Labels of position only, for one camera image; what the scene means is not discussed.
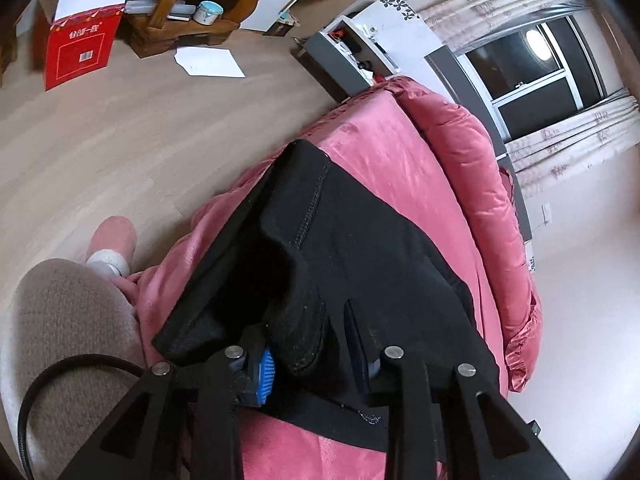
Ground black cable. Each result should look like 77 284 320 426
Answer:
19 352 151 480

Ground pink duvet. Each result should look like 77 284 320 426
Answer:
395 76 544 394

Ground red cardboard box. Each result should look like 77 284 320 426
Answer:
44 0 134 92

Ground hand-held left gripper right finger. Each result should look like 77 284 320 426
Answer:
345 299 573 480

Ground grey headboard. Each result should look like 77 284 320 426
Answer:
425 52 534 242

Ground black pants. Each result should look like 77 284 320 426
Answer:
152 140 501 453

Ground white paper sheet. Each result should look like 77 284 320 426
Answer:
174 46 246 79

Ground window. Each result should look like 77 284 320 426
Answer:
454 10 609 142

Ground patterned curtain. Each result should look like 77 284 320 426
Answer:
505 87 640 177
419 0 602 57

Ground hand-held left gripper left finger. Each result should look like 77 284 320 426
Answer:
57 344 276 480

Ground white sock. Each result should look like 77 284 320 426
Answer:
86 248 129 277

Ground pink slipper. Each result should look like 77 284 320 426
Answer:
87 216 139 277

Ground wooden shelf unit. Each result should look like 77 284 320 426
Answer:
124 0 292 59

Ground person's beige-clad leg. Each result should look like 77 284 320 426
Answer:
0 259 148 480

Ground white tin with blue lid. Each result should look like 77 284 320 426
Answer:
194 0 224 26

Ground pink bed sheet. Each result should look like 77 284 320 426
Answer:
134 77 506 480

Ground dark brown box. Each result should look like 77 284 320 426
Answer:
262 10 299 39

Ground grey and white nightstand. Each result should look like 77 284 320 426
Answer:
294 0 451 102

